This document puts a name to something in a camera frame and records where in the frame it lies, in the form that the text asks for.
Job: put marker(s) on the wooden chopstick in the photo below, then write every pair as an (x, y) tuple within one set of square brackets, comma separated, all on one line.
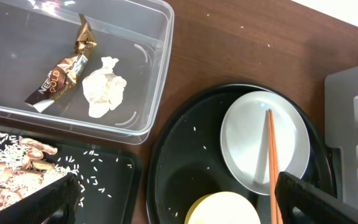
[(279, 215), (273, 206)]

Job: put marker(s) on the yellow bowl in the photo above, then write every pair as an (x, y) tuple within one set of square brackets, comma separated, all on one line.
[(222, 208)]

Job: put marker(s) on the food scraps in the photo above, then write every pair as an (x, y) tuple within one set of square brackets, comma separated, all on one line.
[(24, 168)]

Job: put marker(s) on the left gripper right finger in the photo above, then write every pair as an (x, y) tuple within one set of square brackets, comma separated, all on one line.
[(320, 207)]

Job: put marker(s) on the clear plastic bin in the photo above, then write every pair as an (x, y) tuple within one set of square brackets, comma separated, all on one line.
[(36, 35)]

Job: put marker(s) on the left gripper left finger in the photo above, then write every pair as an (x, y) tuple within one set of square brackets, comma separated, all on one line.
[(55, 203)]

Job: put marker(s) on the gold snack wrapper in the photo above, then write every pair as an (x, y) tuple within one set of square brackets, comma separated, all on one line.
[(65, 74)]

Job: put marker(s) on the white napkin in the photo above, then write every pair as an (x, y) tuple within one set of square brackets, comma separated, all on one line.
[(103, 89)]

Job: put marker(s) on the grey dishwasher rack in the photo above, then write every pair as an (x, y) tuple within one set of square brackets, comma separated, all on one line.
[(341, 128)]

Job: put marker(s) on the round black tray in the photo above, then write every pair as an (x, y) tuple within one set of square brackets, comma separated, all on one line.
[(186, 161)]

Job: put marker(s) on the grey plate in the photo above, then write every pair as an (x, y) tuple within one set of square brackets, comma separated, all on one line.
[(245, 143)]

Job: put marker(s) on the black rectangular tray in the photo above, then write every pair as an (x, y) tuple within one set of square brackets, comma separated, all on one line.
[(110, 177)]

